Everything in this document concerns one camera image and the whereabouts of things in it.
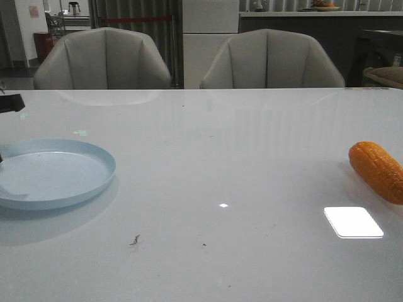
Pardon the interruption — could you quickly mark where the fruit bowl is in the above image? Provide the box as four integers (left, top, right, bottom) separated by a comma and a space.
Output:
311, 0, 340, 12

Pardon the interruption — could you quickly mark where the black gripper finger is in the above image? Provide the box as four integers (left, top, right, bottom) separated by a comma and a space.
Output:
0, 94, 25, 113

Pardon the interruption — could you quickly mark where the grey right armchair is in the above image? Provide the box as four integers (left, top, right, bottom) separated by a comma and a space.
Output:
200, 29, 344, 89

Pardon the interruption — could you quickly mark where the grey armchair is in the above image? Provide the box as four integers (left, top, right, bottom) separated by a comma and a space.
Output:
33, 27, 171, 90
200, 29, 344, 89

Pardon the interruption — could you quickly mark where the coloured sticker strip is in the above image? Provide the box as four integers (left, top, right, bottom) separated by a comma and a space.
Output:
345, 86, 390, 91

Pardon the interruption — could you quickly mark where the red barrier belt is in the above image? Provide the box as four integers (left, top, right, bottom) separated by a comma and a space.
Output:
101, 15, 173, 24

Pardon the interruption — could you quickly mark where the white cabinet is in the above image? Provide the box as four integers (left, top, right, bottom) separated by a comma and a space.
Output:
182, 1, 239, 89

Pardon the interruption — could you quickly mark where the small debris scrap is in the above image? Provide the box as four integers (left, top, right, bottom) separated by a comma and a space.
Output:
129, 234, 141, 247

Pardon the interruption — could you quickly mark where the red bin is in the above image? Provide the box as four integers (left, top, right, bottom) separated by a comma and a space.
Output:
33, 32, 53, 63

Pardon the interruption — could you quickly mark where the light blue round plate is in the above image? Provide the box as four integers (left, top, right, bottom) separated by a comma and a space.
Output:
1, 139, 116, 211

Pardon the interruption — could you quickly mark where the orange corn cob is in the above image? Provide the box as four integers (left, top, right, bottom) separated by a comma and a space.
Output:
348, 141, 402, 205

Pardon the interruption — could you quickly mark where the dark side table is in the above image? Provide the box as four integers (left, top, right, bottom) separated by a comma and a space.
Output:
346, 30, 402, 87

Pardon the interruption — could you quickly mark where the pink wall notice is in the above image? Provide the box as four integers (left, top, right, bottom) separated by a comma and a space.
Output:
29, 5, 39, 18

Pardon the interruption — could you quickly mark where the grey left armchair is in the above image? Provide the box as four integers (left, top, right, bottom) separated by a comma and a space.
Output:
33, 27, 171, 90

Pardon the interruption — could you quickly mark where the brown cushioned seat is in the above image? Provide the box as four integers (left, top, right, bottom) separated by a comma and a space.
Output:
362, 66, 402, 89

